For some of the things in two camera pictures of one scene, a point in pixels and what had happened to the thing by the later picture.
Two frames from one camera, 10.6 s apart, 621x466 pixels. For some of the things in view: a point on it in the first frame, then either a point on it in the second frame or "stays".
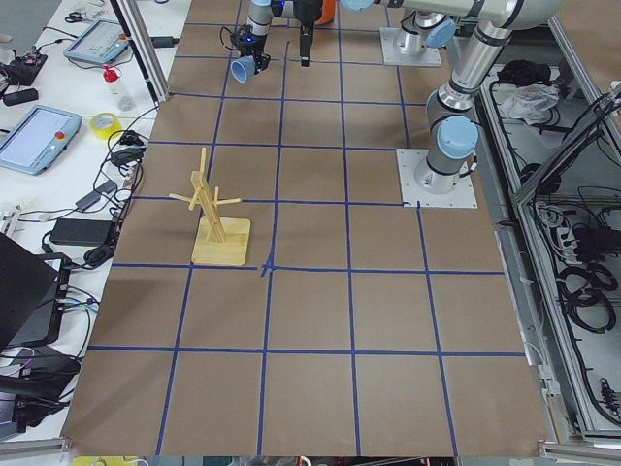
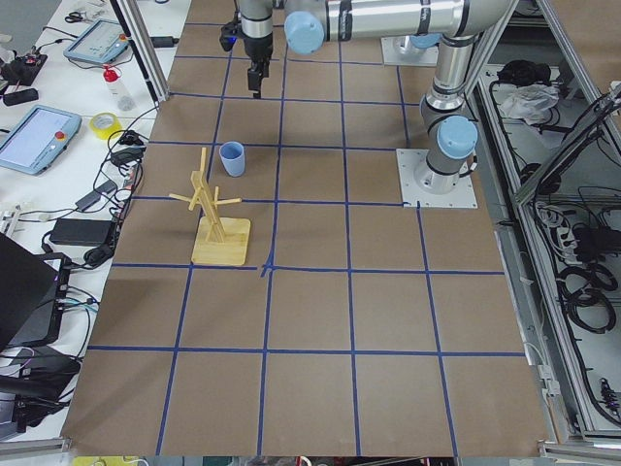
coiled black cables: [584, 291] stays
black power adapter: [164, 42] stays
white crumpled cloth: [531, 102] stays
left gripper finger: [261, 62] to [254, 82]
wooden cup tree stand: [217, 241] stays
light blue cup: [244, 68] to [233, 158]
